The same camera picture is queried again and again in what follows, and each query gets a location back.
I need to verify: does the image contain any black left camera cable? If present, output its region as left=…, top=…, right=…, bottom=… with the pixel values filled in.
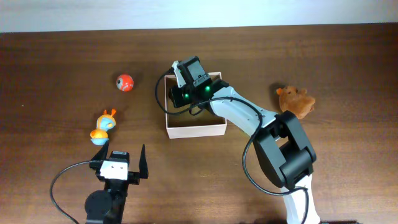
left=49, top=160, right=94, bottom=224

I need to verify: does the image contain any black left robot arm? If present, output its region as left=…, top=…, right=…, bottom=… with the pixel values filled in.
left=85, top=141, right=149, bottom=224

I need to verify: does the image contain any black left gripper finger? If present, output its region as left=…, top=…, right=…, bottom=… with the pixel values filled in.
left=139, top=144, right=149, bottom=179
left=91, top=140, right=109, bottom=161

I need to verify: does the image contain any red grey toy ball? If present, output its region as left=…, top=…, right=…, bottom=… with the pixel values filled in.
left=116, top=74, right=134, bottom=92

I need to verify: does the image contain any brown plush toy animal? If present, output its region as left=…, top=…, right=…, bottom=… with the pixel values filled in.
left=276, top=85, right=315, bottom=119

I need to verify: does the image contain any blue orange snail toy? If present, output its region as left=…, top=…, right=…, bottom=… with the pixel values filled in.
left=90, top=109, right=116, bottom=146

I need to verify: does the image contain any beige open cardboard box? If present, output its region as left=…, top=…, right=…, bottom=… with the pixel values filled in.
left=162, top=75, right=227, bottom=139

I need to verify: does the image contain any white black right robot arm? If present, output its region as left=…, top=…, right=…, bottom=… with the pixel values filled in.
left=168, top=56, right=321, bottom=223

